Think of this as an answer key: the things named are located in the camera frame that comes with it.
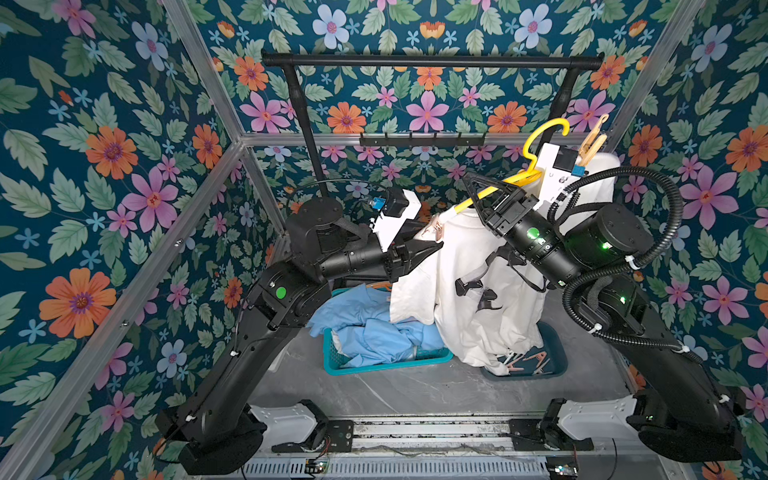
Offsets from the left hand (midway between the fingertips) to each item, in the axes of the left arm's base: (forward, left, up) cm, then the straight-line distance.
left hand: (435, 236), depth 47 cm
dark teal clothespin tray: (-5, -35, -50) cm, 61 cm away
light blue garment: (+7, +17, -40) cm, 44 cm away
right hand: (+3, -6, +11) cm, 13 cm away
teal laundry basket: (-3, +25, -46) cm, 53 cm away
